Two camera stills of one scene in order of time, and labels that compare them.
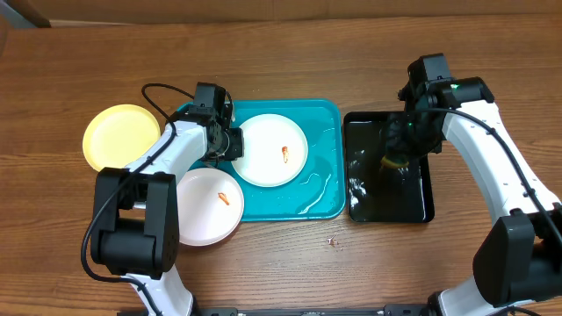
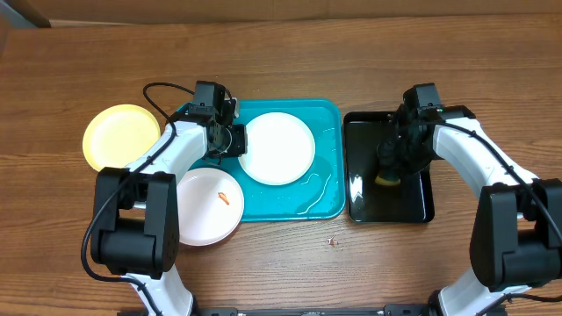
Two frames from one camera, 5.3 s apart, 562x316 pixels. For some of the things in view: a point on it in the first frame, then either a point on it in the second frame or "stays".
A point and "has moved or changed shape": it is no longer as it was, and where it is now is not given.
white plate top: (275, 151) has moved or changed shape
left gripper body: (232, 147) stays
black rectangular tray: (376, 194) stays
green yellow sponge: (386, 163) has moved or changed shape
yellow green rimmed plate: (114, 136) stays
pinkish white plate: (210, 205) stays
